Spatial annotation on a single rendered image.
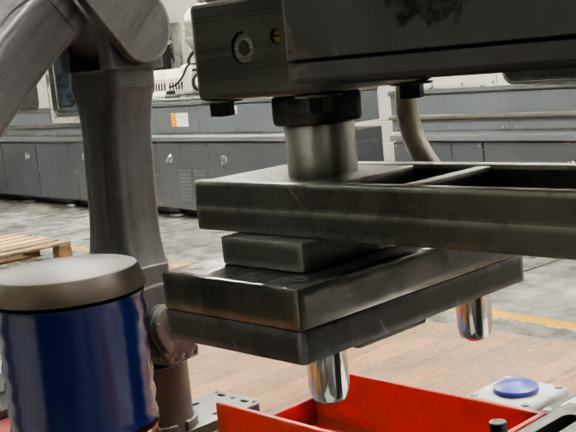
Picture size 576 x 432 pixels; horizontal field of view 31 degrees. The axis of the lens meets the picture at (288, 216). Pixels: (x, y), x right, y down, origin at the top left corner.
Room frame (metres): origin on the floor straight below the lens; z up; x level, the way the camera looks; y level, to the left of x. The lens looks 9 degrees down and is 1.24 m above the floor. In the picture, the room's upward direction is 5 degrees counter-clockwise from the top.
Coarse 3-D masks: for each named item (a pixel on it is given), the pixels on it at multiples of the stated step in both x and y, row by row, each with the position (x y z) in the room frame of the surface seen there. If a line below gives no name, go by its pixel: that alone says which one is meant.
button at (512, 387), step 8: (496, 384) 0.89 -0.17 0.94; (504, 384) 0.88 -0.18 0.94; (512, 384) 0.88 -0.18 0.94; (520, 384) 0.88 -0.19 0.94; (528, 384) 0.88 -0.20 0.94; (536, 384) 0.88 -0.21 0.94; (496, 392) 0.88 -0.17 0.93; (504, 392) 0.87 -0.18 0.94; (512, 392) 0.86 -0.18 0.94; (520, 392) 0.86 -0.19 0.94; (528, 392) 0.86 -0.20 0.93; (536, 392) 0.87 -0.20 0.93
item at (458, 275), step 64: (320, 128) 0.52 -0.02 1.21; (256, 192) 0.52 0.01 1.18; (320, 192) 0.48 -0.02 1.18; (384, 192) 0.45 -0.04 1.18; (448, 192) 0.43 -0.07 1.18; (512, 192) 0.41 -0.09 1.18; (256, 256) 0.50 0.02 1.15; (320, 256) 0.49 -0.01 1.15; (384, 256) 0.50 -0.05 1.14; (448, 256) 0.52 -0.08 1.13; (512, 256) 0.57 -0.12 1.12; (192, 320) 0.50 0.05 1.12; (256, 320) 0.47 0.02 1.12; (320, 320) 0.46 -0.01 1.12; (384, 320) 0.49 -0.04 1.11; (320, 384) 0.47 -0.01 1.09
